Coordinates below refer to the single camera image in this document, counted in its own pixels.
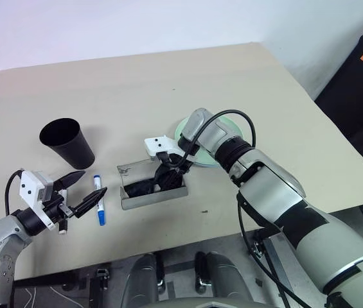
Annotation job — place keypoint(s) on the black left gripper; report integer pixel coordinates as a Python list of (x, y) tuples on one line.
[(56, 207)]

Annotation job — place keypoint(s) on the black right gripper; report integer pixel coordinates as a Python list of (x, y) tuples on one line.
[(171, 162)]

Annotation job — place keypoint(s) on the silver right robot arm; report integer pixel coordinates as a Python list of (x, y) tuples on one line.
[(274, 199)]

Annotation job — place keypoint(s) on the black cup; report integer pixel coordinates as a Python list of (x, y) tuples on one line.
[(67, 144)]

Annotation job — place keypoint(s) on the blue and white marker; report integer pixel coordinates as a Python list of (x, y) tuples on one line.
[(99, 202)]

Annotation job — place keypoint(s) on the metal rectangular tray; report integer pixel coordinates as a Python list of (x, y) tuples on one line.
[(155, 196)]

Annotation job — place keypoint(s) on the pale green plate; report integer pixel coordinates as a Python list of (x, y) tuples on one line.
[(207, 162)]

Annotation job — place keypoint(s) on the dark rounded grey shape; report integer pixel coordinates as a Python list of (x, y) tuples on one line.
[(142, 282), (226, 279)]

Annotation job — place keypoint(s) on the black bag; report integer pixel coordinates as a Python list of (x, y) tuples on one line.
[(354, 96)]

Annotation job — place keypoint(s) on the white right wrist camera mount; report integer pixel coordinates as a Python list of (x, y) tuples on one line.
[(160, 145)]

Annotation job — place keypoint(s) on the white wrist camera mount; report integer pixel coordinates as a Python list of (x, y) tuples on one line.
[(160, 145), (29, 189)]

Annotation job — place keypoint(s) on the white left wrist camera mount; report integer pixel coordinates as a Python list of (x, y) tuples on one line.
[(29, 189)]

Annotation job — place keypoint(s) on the grey metal table bracket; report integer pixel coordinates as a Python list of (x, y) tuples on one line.
[(276, 260)]

